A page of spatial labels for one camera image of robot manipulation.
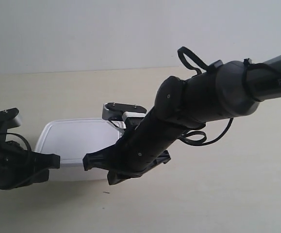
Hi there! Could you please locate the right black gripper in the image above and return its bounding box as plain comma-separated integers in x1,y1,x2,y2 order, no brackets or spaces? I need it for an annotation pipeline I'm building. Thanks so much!
83,107,186,185

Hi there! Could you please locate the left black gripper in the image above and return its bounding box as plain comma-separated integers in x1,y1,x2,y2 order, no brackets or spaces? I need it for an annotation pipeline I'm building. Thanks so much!
0,140,61,190

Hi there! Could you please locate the white lidded plastic container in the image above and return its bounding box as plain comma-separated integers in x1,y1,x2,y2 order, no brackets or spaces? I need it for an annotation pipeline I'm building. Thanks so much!
34,118,121,182

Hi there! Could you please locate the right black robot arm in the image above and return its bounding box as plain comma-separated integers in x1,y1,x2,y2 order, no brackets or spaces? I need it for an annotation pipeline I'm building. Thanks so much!
83,47,281,185

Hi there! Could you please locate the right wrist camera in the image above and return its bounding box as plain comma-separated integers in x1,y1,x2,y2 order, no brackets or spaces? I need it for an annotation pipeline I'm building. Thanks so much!
102,102,147,121

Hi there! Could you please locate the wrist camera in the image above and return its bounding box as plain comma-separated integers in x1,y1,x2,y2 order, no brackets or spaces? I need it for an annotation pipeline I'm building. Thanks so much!
0,108,22,142
102,102,147,121

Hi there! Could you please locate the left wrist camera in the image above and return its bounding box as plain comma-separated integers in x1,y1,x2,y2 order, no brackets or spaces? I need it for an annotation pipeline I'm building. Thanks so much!
0,108,22,142

